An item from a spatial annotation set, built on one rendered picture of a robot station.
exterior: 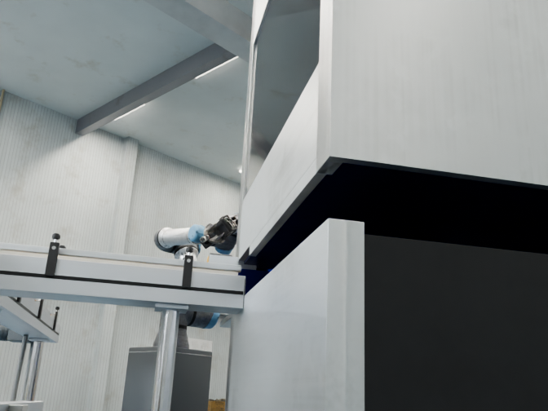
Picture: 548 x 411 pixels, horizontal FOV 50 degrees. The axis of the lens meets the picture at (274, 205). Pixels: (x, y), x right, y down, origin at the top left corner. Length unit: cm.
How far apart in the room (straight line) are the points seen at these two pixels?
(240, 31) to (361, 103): 778
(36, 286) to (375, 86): 103
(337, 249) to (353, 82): 30
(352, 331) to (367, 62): 47
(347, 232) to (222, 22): 773
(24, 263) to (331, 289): 98
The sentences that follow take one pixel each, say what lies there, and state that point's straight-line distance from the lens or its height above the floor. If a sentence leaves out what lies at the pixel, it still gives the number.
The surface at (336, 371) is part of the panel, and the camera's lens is 89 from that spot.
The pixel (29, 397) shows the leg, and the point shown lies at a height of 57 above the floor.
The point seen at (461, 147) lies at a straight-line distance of 107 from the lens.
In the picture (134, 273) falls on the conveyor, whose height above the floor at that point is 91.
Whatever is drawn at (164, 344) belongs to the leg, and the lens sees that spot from 166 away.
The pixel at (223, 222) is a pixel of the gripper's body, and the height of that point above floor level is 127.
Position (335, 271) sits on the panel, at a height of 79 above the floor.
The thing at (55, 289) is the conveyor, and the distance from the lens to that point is 165.
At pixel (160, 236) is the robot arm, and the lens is 275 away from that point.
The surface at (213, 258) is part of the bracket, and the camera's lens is 183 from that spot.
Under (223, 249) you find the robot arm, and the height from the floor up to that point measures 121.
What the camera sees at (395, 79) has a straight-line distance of 107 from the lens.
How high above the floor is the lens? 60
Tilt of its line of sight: 19 degrees up
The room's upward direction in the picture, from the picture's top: 3 degrees clockwise
